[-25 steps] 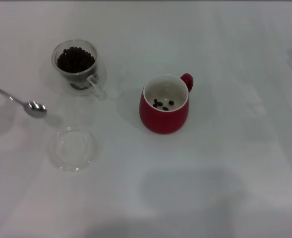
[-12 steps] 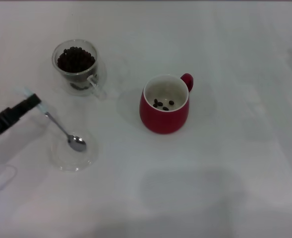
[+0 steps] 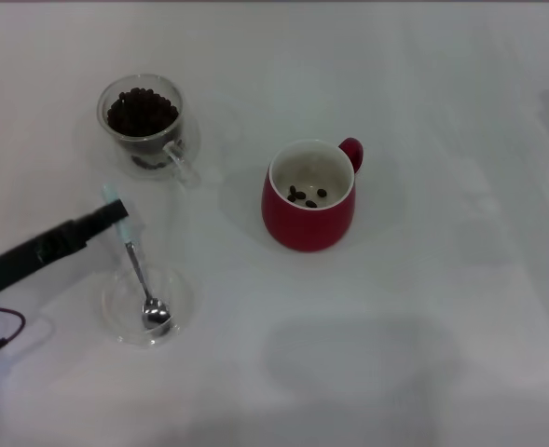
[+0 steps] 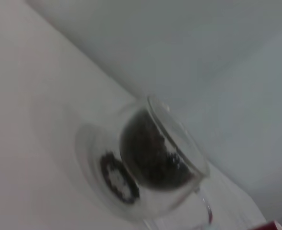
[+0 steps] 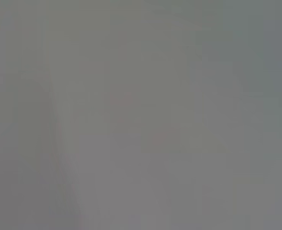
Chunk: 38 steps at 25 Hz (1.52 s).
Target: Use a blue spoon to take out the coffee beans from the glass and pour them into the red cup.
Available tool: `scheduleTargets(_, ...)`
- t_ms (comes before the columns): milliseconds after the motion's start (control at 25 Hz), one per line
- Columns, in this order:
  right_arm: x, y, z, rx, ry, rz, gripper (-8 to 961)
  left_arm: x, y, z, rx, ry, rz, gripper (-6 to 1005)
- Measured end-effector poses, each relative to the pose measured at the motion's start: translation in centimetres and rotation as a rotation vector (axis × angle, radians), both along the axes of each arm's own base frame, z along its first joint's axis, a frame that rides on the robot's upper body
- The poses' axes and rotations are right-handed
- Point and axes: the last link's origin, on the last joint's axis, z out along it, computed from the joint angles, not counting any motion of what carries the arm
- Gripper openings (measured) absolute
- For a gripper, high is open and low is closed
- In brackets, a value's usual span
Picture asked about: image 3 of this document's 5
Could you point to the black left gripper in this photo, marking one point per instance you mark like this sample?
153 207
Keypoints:
22 263

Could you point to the red ceramic mug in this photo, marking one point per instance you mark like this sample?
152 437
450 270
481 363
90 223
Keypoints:
302 228

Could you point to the coffee bean pile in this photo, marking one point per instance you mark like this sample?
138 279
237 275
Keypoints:
141 114

